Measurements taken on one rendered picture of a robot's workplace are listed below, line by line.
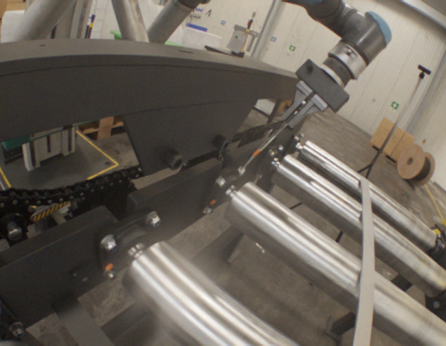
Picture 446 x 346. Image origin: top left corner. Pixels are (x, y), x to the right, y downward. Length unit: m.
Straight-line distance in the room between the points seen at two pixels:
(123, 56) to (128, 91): 0.04
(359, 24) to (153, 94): 0.48
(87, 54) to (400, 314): 0.70
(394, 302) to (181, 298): 0.47
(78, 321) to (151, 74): 0.39
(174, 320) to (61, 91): 0.30
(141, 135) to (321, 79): 0.41
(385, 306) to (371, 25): 0.63
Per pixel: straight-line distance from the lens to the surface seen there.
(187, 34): 7.18
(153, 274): 0.35
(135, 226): 0.40
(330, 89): 0.56
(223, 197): 0.59
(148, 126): 0.31
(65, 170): 1.46
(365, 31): 0.59
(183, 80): 0.30
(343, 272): 0.55
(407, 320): 0.66
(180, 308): 0.34
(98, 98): 0.23
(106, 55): 0.22
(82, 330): 0.45
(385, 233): 0.84
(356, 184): 1.07
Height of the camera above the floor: 1.21
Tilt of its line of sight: 32 degrees down
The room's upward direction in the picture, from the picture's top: 23 degrees clockwise
